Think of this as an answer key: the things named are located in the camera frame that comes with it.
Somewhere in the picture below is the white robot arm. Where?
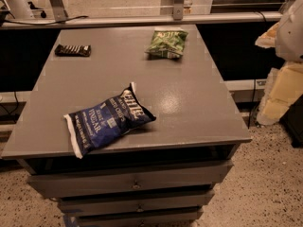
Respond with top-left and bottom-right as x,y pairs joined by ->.
255,0 -> 303,125

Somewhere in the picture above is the grey metal rail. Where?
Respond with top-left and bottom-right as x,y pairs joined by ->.
0,11 -> 282,30

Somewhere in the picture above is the rxbar chocolate bar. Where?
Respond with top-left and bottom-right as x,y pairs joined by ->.
55,44 -> 91,57

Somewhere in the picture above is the top drawer knob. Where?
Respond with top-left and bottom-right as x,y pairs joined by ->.
132,182 -> 141,190

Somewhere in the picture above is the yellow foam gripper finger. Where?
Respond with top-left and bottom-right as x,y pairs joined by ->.
255,22 -> 303,125

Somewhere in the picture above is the drawer knob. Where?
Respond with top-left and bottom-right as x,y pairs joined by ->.
136,206 -> 144,213
132,182 -> 141,190

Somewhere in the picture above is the green jalapeno chip bag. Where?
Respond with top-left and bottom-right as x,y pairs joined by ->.
146,27 -> 188,59

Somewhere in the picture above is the black cable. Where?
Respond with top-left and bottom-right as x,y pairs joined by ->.
3,14 -> 89,26

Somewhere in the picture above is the blue kettle chip bag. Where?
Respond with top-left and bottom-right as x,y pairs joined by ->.
64,82 -> 156,159

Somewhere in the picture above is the grey drawer cabinet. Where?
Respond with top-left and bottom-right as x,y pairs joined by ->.
3,26 -> 249,227

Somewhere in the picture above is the white pipe column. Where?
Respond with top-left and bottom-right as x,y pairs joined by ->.
7,0 -> 34,19

